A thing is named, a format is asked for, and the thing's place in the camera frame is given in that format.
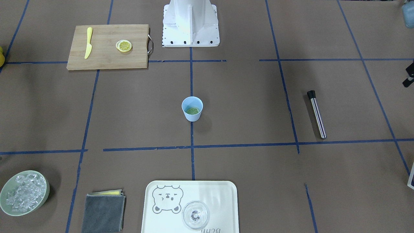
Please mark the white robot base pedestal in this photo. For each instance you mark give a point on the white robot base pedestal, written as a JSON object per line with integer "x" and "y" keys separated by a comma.
{"x": 190, "y": 23}

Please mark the steel muddler rod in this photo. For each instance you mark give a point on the steel muddler rod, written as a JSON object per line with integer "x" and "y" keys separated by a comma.
{"x": 312, "y": 97}

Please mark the clear wine glass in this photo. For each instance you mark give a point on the clear wine glass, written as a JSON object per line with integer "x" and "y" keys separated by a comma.
{"x": 195, "y": 215}

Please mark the green bowl of ice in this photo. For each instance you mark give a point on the green bowl of ice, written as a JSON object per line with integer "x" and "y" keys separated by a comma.
{"x": 24, "y": 193}

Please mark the yellow plastic knife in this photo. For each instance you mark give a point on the yellow plastic knife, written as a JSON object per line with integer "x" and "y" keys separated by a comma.
{"x": 88, "y": 45}

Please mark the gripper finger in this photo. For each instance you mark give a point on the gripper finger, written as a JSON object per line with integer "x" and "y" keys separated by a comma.
{"x": 410, "y": 78}

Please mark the blue plastic cup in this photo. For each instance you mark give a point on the blue plastic cup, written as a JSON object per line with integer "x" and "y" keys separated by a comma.
{"x": 192, "y": 102}

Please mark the grey folded cloth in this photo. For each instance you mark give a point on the grey folded cloth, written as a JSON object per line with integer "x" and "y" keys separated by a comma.
{"x": 103, "y": 212}

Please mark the cream bear serving tray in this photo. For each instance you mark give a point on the cream bear serving tray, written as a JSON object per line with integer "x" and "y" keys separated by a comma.
{"x": 165, "y": 201}

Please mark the lemon slice on board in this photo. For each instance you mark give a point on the lemon slice on board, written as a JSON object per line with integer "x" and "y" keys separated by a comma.
{"x": 124, "y": 45}

